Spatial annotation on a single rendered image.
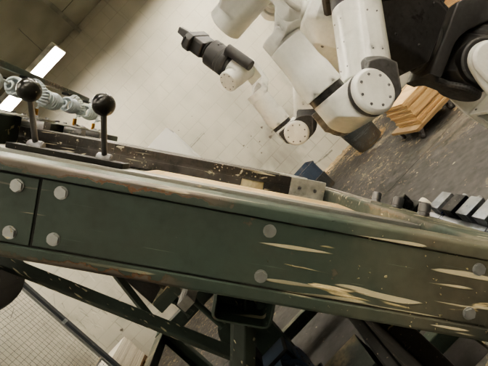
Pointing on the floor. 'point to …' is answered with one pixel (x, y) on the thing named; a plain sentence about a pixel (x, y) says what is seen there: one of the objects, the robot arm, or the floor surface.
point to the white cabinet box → (172, 144)
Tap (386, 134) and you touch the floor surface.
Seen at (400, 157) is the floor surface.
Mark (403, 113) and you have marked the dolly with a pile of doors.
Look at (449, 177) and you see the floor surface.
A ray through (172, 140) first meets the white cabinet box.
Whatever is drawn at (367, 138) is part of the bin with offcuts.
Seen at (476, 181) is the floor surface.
